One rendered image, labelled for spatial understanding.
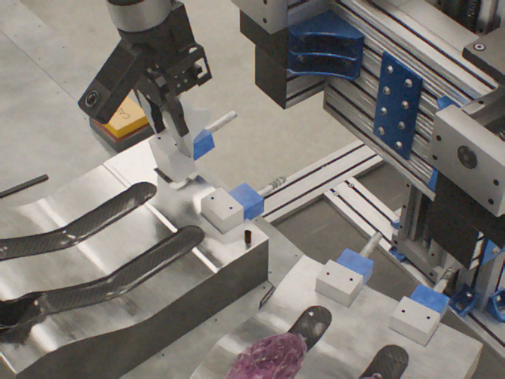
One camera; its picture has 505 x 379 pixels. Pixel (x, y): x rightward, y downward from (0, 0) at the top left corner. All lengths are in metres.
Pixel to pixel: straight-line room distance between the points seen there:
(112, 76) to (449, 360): 0.54
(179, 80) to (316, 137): 1.49
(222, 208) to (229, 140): 1.43
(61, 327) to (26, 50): 0.71
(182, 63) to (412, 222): 0.85
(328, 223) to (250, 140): 0.57
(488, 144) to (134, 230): 0.48
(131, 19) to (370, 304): 0.47
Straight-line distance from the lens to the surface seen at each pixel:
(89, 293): 1.24
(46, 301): 1.20
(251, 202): 1.30
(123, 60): 1.22
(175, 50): 1.24
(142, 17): 1.17
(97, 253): 1.28
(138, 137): 1.54
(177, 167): 1.32
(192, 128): 1.28
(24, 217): 1.33
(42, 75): 1.70
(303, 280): 1.28
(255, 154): 2.66
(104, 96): 1.22
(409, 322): 1.21
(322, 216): 2.22
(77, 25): 3.16
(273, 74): 1.69
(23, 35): 1.79
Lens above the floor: 1.85
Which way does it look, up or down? 46 degrees down
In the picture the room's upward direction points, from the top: straight up
